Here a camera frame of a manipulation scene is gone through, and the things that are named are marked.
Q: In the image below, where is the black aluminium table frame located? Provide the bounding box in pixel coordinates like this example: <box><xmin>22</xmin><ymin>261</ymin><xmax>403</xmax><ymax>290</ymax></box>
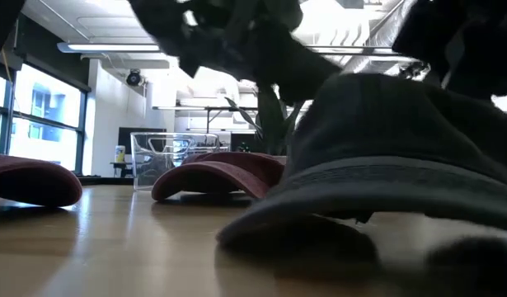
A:
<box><xmin>77</xmin><ymin>176</ymin><xmax>135</xmax><ymax>186</ymax></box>

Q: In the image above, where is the black baseball cap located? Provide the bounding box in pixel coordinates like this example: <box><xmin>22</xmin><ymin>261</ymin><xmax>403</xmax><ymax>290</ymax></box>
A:
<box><xmin>215</xmin><ymin>73</ymin><xmax>507</xmax><ymax>257</ymax></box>

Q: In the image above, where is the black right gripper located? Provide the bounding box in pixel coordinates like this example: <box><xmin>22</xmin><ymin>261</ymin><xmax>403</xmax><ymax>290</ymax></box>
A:
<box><xmin>392</xmin><ymin>0</ymin><xmax>507</xmax><ymax>98</ymax></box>

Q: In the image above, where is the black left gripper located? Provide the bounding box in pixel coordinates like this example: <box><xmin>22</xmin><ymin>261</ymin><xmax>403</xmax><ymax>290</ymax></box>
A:
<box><xmin>129</xmin><ymin>0</ymin><xmax>345</xmax><ymax>105</ymax></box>

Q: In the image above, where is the clear plastic bin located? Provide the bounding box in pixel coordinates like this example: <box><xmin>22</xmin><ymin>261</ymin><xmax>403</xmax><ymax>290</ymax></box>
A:
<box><xmin>129</xmin><ymin>131</ymin><xmax>232</xmax><ymax>192</ymax></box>

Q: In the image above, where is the black wall television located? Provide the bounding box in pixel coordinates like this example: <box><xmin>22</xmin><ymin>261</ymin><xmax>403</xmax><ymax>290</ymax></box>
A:
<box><xmin>118</xmin><ymin>126</ymin><xmax>167</xmax><ymax>156</ymax></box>

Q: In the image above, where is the small dark side table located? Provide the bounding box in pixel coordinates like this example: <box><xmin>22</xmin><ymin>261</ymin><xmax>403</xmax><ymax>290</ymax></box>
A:
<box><xmin>110</xmin><ymin>161</ymin><xmax>134</xmax><ymax>178</ymax></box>

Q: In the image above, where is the silver ceiling duct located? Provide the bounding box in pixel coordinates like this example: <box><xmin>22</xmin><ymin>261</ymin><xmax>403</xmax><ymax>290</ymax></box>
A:
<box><xmin>343</xmin><ymin>0</ymin><xmax>417</xmax><ymax>75</ymax></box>

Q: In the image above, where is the green snake plant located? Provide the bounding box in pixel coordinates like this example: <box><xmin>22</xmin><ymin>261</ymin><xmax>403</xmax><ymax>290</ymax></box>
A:
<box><xmin>223</xmin><ymin>82</ymin><xmax>307</xmax><ymax>157</ymax></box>

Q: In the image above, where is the yellow hanging cable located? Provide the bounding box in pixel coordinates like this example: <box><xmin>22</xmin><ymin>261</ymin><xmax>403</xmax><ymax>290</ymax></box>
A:
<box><xmin>0</xmin><ymin>47</ymin><xmax>13</xmax><ymax>83</ymax></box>

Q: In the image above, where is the large glass window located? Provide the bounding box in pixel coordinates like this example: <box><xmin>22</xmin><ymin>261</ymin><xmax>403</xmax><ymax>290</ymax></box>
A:
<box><xmin>0</xmin><ymin>61</ymin><xmax>92</xmax><ymax>177</ymax></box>

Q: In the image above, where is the black track light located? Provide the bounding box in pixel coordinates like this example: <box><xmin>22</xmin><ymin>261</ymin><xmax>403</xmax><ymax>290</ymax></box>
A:
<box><xmin>397</xmin><ymin>60</ymin><xmax>430</xmax><ymax>80</ymax></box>

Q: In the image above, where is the maroon baseball cap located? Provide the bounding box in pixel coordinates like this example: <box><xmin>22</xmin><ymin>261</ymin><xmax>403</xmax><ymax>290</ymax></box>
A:
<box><xmin>151</xmin><ymin>151</ymin><xmax>288</xmax><ymax>203</ymax></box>
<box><xmin>0</xmin><ymin>139</ymin><xmax>84</xmax><ymax>209</ymax></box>

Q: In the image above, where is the long ceiling light fixture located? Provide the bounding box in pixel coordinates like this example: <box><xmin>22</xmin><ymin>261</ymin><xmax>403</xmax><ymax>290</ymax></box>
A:
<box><xmin>57</xmin><ymin>40</ymin><xmax>402</xmax><ymax>57</ymax></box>

